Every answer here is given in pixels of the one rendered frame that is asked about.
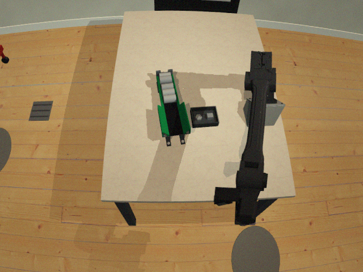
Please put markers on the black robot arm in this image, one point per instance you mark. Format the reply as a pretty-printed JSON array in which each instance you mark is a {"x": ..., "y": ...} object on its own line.
[{"x": 250, "y": 181}]

